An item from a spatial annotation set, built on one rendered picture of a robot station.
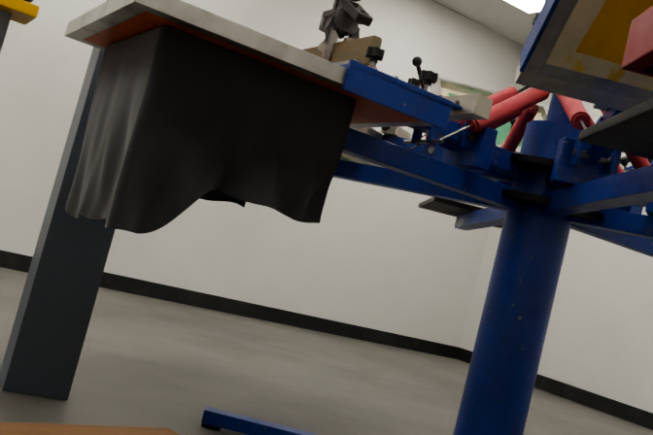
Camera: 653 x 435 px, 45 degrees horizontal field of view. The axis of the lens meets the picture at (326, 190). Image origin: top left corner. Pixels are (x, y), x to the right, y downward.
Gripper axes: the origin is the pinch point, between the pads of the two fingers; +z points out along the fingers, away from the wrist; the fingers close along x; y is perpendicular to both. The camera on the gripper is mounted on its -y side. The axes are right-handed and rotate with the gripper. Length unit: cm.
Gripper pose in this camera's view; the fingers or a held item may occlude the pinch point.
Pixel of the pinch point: (334, 62)
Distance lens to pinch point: 210.0
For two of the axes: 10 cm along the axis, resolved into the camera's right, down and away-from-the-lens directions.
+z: -2.5, 9.6, -0.9
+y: -5.1, -0.6, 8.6
